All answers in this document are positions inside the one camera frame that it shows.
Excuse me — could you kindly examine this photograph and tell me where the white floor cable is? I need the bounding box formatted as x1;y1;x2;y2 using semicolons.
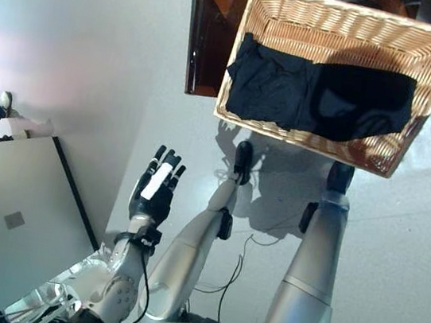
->
212;161;240;184

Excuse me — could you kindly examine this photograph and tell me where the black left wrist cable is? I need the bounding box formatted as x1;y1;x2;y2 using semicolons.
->
102;227;165;323

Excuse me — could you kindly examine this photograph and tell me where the black floor cable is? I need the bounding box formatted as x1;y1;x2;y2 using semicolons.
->
192;228;282;323

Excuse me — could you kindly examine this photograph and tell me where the brown acrylic stand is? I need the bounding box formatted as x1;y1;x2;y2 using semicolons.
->
177;0;422;125

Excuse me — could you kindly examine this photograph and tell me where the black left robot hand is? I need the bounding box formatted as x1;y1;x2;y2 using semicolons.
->
125;140;190;232

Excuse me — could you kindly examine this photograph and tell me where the wicker laundry basket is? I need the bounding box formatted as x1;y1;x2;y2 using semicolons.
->
207;0;431;185

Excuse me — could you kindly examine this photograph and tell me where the black garment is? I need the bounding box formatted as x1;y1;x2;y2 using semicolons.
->
218;29;422;153

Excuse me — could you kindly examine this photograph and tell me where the grey panel with black edge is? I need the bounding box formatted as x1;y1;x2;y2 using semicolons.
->
0;129;115;323

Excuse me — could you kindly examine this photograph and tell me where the clear crumpled plastic wrap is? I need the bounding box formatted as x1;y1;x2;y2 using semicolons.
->
2;237;115;323

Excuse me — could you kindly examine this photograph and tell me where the silver right robot leg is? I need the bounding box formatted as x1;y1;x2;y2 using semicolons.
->
260;154;357;323

